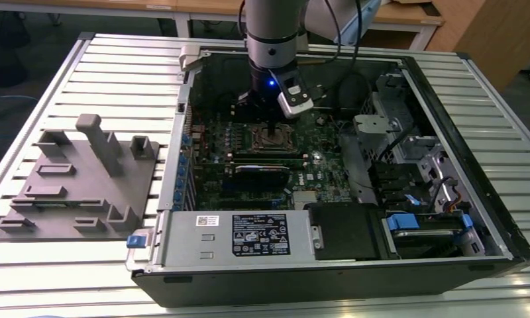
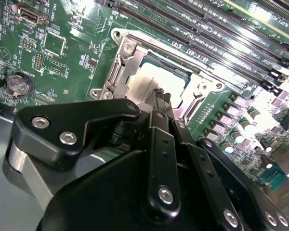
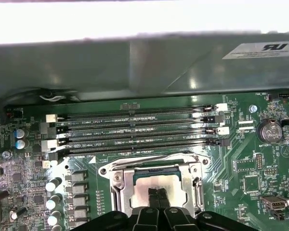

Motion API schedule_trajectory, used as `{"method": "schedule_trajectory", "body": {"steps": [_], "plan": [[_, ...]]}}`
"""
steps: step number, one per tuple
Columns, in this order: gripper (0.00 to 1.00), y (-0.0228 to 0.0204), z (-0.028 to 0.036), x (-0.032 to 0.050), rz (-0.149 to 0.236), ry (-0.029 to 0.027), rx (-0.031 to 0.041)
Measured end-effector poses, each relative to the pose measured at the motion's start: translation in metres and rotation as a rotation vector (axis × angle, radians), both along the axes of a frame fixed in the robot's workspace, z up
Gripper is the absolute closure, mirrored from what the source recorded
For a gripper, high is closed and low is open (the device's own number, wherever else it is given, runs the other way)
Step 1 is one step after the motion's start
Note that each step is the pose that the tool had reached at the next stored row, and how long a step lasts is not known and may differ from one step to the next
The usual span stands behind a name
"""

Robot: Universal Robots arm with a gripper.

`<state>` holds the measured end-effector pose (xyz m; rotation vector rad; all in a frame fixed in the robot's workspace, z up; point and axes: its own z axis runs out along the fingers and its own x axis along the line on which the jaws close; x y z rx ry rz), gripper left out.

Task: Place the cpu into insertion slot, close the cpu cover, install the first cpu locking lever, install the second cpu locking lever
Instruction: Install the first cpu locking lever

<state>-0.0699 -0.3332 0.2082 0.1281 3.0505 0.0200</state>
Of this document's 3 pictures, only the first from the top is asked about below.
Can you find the wooden desk white legs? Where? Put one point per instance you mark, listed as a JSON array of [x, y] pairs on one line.
[[70, 3], [419, 18]]

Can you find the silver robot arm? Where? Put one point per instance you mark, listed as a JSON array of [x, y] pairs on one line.
[[269, 36]]

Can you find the silver chipset heat sink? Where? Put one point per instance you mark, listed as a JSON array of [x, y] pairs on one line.
[[305, 198]]

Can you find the blue case latch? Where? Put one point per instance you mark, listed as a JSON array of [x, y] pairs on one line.
[[135, 242]]

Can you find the black office chair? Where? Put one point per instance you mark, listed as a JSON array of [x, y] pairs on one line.
[[3, 49]]

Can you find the black open PC case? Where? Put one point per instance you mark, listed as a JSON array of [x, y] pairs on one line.
[[291, 288]]

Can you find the silver drive cage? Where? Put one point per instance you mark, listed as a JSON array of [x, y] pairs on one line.
[[370, 126]]

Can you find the silver CPU chip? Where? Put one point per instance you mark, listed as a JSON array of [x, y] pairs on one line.
[[285, 138]]

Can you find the black graphics card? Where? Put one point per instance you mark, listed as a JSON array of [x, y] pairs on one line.
[[259, 180]]

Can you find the green motherboard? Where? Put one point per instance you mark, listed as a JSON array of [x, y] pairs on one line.
[[322, 175]]

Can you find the grey parts rack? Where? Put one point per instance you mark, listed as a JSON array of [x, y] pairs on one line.
[[83, 185]]

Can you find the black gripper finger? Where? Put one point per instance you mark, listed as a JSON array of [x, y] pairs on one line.
[[275, 129], [270, 129]]

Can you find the hard disk in blue carrier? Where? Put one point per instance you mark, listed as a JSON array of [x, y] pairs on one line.
[[402, 221]]

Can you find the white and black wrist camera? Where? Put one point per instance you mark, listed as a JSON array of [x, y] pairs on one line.
[[298, 106]]

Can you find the black disk bay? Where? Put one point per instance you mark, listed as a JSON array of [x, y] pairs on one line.
[[392, 179]]

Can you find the black RAM slot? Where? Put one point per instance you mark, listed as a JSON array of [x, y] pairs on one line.
[[265, 154]]

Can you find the green RAM stick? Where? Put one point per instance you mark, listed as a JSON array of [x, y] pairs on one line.
[[269, 162]]

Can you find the CPU socket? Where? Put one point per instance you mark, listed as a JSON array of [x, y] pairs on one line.
[[254, 149]]

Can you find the wooden cabinet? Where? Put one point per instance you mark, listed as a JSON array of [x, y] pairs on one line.
[[498, 33]]

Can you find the silver power supply unit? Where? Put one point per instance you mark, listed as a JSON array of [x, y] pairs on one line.
[[194, 238]]

